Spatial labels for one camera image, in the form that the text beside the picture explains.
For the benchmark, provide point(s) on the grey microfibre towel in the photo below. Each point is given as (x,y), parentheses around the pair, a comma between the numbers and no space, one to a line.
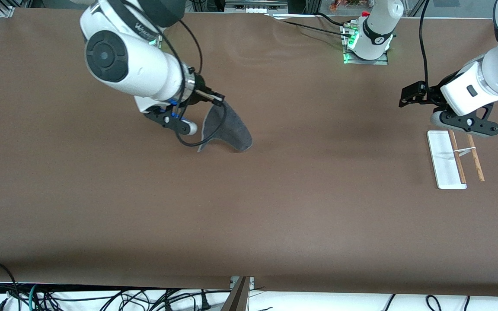
(229,129)

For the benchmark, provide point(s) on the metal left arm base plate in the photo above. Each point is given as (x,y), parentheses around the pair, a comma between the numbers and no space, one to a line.
(381,61)

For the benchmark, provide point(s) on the brown metal frame post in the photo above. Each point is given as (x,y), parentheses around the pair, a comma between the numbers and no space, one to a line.
(238,300)

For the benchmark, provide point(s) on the brown table cover sheet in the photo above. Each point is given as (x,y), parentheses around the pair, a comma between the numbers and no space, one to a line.
(249,216)

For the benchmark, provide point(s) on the red orange small objects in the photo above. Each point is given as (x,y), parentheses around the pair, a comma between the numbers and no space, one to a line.
(344,4)

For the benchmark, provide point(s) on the white power strip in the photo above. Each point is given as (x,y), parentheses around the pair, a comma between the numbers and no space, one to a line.
(256,10)

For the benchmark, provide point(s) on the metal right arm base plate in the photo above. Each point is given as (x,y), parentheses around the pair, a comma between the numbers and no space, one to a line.
(159,39)

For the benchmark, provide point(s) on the aluminium frame corner profile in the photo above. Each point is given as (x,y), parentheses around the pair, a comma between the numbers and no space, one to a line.
(6,11)

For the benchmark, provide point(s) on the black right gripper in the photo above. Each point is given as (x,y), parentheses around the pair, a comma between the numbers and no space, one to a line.
(200,93)

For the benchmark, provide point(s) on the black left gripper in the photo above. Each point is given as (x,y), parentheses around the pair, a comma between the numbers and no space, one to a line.
(433,94)

